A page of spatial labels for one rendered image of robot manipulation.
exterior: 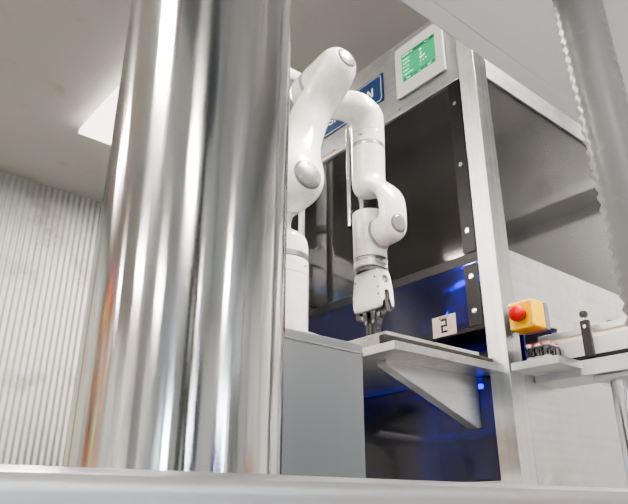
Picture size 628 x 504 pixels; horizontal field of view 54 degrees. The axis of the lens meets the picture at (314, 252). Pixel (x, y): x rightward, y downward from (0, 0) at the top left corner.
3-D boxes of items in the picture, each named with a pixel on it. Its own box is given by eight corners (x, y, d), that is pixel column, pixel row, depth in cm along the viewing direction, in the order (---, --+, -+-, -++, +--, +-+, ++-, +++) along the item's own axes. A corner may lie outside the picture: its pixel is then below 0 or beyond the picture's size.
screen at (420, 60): (399, 101, 217) (396, 52, 225) (447, 70, 202) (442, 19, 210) (396, 99, 216) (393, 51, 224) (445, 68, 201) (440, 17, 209)
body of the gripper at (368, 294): (396, 266, 152) (399, 310, 148) (367, 277, 160) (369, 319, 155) (374, 259, 148) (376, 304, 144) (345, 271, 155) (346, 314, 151)
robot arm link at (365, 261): (395, 259, 154) (396, 270, 152) (370, 269, 160) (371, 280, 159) (371, 251, 149) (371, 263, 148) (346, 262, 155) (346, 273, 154)
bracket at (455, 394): (472, 429, 161) (467, 378, 166) (482, 428, 159) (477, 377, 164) (379, 417, 141) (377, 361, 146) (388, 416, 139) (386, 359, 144)
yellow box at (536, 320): (526, 335, 163) (522, 309, 166) (551, 330, 158) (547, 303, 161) (509, 331, 159) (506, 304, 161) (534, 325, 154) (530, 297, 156)
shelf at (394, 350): (344, 406, 213) (344, 400, 214) (522, 376, 163) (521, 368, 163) (224, 390, 185) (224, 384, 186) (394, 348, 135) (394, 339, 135)
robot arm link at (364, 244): (396, 257, 153) (372, 268, 160) (393, 209, 158) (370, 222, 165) (370, 250, 148) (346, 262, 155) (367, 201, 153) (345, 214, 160)
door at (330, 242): (287, 319, 240) (290, 185, 262) (372, 289, 207) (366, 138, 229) (286, 319, 240) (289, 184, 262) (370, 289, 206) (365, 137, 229)
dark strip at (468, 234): (471, 327, 171) (448, 87, 201) (485, 324, 167) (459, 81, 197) (468, 326, 170) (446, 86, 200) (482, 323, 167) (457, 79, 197)
